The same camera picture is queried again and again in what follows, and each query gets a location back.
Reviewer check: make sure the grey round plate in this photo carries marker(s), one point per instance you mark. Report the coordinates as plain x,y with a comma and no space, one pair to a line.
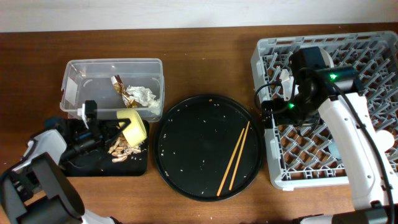
327,58

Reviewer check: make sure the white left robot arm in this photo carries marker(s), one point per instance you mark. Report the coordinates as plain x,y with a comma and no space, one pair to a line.
35,189

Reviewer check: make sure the black rectangular tray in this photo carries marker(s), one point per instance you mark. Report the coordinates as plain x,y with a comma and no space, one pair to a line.
98,163

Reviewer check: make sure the yellow bowl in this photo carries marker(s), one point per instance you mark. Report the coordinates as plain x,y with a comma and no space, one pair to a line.
135,132

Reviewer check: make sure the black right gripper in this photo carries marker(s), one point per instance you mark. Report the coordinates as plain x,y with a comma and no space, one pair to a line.
280,116

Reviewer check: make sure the clear plastic bin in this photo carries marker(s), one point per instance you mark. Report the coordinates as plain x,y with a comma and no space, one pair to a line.
90,79

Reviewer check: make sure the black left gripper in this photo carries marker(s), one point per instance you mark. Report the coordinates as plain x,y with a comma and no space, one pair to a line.
103,125

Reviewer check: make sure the white tissue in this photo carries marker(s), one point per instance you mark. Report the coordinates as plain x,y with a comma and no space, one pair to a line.
143,96

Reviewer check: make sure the gold foil snack wrapper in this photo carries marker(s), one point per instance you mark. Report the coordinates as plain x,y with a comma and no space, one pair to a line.
120,89

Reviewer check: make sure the pile of peanut shells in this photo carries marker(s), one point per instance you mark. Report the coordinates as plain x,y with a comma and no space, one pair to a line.
121,150

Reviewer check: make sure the light blue cup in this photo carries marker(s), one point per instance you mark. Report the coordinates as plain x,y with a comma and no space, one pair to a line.
332,147

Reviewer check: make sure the round black tray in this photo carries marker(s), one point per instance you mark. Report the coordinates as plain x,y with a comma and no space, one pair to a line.
193,144

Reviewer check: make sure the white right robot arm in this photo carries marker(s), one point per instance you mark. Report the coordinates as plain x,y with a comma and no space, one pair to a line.
336,95

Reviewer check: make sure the grey dishwasher rack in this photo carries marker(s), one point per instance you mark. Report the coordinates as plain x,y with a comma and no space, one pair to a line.
297,161

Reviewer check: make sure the white paper cup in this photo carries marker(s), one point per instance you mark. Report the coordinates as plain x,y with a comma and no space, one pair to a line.
384,140

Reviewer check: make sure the wooden chopstick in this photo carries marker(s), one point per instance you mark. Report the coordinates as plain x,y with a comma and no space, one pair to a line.
229,164
239,156

